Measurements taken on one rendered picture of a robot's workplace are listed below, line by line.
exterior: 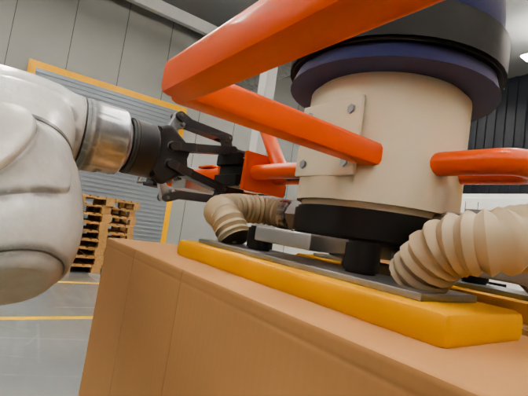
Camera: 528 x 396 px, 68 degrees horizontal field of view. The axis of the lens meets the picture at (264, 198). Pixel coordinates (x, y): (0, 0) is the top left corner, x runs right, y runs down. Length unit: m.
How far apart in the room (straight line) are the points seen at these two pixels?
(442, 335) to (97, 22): 10.48
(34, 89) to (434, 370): 0.44
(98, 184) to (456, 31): 9.47
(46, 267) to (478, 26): 0.40
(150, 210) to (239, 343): 9.77
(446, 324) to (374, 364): 0.05
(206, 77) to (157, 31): 10.79
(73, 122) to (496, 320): 0.43
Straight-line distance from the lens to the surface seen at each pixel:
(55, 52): 10.16
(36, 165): 0.34
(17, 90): 0.47
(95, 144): 0.50
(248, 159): 0.58
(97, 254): 7.26
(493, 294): 0.44
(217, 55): 0.19
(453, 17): 0.39
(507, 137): 12.43
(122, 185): 9.81
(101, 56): 10.34
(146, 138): 0.53
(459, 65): 0.39
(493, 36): 0.42
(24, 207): 0.33
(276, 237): 0.36
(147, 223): 10.00
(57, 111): 0.47
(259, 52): 0.17
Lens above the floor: 1.11
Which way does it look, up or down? 5 degrees up
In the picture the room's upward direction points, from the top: 8 degrees clockwise
